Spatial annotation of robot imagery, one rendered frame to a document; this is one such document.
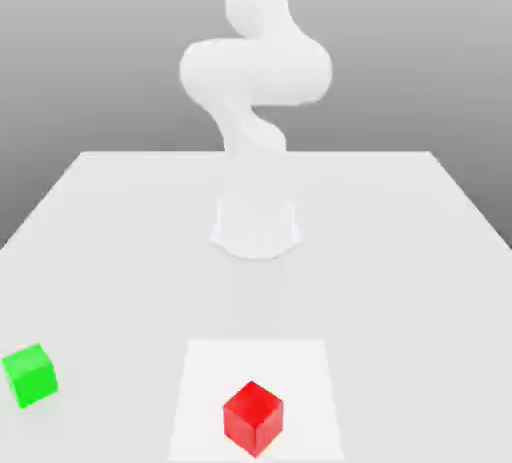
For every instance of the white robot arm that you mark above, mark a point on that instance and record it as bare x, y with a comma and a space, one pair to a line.
256, 71

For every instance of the small red cube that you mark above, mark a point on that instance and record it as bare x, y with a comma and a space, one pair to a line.
252, 417

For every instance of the small green cube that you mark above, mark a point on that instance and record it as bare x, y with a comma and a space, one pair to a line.
30, 376

